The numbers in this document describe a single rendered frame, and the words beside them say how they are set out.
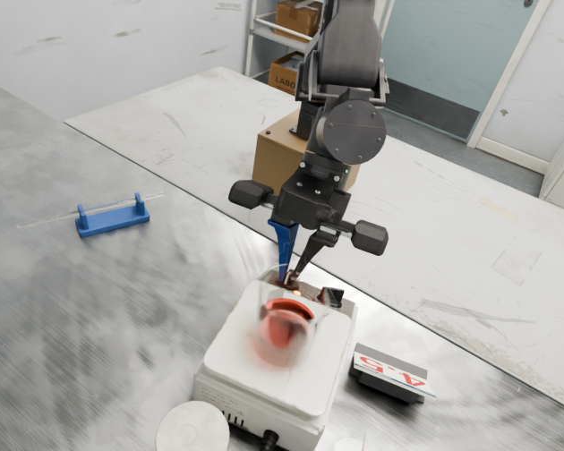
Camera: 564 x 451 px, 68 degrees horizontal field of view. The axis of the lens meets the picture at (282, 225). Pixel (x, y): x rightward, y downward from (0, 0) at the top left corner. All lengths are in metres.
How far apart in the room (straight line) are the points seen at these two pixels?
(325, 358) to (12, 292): 0.38
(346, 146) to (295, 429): 0.26
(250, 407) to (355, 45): 0.37
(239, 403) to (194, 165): 0.49
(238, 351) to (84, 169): 0.48
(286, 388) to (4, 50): 1.59
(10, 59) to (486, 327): 1.66
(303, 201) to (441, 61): 2.94
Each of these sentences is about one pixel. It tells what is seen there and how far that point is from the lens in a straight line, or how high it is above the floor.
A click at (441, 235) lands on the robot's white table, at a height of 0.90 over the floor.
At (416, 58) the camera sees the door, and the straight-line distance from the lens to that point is 3.35.
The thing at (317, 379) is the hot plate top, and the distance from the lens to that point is 0.41.
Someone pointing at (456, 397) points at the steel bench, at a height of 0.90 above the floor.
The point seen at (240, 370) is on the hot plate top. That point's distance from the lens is 0.40.
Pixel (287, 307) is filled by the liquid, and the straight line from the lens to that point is 0.41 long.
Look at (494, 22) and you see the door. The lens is 3.21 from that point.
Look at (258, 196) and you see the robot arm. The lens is 0.48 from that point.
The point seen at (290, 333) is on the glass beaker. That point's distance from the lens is 0.36.
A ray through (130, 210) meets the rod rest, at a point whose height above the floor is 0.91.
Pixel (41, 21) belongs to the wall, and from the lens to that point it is 1.85.
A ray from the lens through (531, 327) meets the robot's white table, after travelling 0.70.
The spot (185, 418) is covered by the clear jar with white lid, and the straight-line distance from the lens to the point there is 0.39.
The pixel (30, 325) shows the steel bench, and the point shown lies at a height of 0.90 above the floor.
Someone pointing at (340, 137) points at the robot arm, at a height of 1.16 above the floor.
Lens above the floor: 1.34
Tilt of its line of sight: 40 degrees down
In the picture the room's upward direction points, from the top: 11 degrees clockwise
